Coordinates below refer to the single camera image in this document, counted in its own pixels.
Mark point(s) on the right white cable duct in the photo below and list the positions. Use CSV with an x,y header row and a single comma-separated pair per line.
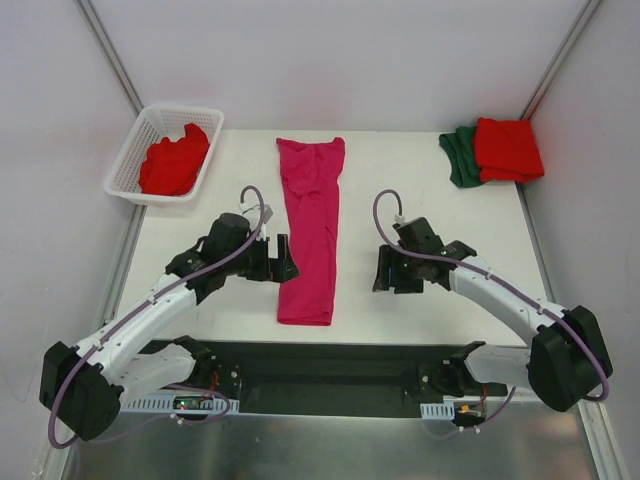
x,y
444,411

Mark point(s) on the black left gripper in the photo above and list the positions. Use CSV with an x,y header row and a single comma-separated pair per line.
x,y
267,259

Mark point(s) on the white cable duct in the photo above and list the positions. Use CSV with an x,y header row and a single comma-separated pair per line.
x,y
444,411
188,404

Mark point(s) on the folded green t shirt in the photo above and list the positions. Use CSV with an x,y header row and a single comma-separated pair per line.
x,y
459,148

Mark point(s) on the folded red t shirt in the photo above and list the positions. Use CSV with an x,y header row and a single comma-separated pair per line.
x,y
506,150

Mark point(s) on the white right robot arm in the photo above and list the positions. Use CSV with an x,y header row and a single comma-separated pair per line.
x,y
563,358

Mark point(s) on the red t shirt in basket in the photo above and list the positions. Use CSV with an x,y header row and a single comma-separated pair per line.
x,y
171,167

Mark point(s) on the pink t shirt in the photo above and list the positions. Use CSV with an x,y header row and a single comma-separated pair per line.
x,y
310,181

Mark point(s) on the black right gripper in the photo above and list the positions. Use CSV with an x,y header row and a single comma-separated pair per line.
x,y
400,270

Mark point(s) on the white perforated plastic basket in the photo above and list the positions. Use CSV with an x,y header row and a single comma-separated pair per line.
x,y
153,124

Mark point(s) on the left white cable duct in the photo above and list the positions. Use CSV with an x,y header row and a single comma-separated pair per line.
x,y
188,404

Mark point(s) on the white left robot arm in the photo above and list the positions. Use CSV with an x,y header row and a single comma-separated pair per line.
x,y
85,386

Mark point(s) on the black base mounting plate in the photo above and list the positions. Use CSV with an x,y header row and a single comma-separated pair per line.
x,y
344,380

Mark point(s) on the left aluminium frame post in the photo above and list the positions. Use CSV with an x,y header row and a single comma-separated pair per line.
x,y
95,24

